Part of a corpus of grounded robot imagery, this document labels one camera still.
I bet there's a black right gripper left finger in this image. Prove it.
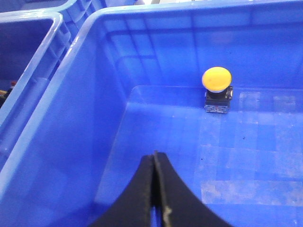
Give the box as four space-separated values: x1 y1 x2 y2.
90 155 154 227

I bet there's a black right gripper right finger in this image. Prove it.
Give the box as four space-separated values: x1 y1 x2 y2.
153 151 232 227

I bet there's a yellow mushroom push button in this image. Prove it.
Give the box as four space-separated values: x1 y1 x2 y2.
201 66 233 114

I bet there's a right blue plastic bin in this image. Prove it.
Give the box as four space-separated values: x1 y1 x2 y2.
0 0 303 227

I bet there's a blue plastic bin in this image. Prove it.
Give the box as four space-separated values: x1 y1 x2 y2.
0 0 303 227
0 11 71 166

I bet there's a left blue plastic bin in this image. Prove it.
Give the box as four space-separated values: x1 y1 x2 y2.
0 11 71 166

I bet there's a rear left blue bin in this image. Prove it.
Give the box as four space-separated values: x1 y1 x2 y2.
0 0 107 13

